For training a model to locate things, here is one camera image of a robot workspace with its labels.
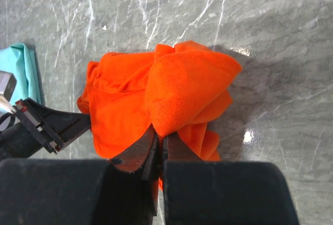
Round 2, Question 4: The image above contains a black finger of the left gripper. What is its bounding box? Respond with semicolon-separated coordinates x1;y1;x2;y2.
15;98;91;154

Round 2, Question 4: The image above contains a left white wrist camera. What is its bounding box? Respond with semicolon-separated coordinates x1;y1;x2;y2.
1;71;17;113

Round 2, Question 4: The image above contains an orange t-shirt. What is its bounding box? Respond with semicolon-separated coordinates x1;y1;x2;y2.
76;40;243;192

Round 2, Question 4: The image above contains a folded mint green t-shirt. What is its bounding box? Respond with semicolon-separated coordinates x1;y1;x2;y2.
1;43;42;104

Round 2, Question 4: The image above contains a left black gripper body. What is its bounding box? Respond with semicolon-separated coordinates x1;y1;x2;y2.
1;115;43;159

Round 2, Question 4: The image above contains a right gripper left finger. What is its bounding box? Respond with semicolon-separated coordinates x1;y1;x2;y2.
1;132;158;224

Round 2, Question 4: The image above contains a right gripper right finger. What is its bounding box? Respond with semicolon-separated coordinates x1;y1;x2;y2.
163;133;299;224

